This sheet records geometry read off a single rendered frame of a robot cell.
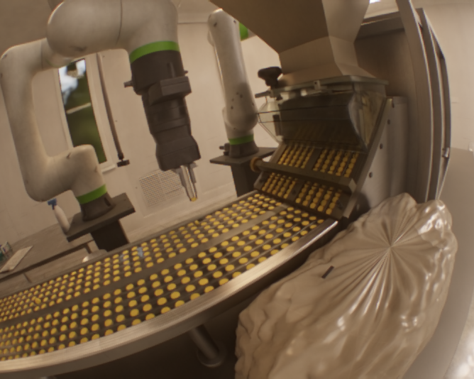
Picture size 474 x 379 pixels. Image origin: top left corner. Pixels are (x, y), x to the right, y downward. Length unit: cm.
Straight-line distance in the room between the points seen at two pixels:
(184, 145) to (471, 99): 386
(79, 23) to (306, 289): 41
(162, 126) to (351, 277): 32
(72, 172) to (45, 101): 215
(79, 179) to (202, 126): 224
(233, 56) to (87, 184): 68
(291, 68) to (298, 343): 43
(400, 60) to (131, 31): 56
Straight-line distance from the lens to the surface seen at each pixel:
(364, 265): 21
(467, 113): 392
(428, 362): 39
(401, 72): 59
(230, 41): 84
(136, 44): 37
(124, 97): 268
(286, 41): 44
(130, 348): 25
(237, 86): 80
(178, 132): 36
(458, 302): 47
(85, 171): 75
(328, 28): 39
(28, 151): 75
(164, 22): 38
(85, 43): 35
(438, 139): 58
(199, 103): 283
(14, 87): 76
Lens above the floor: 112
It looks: 21 degrees down
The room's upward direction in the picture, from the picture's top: 12 degrees counter-clockwise
